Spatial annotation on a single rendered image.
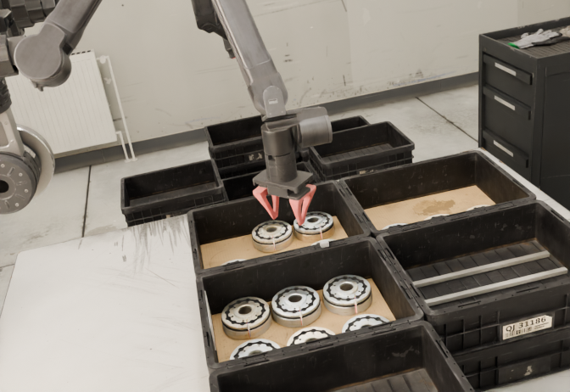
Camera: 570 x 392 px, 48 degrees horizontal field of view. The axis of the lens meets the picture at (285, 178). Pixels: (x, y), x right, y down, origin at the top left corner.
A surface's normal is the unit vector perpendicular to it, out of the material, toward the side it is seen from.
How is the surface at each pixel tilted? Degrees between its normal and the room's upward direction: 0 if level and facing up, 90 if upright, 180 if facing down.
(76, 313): 0
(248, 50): 60
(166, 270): 0
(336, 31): 90
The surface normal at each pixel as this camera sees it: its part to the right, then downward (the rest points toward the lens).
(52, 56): 0.15, 0.00
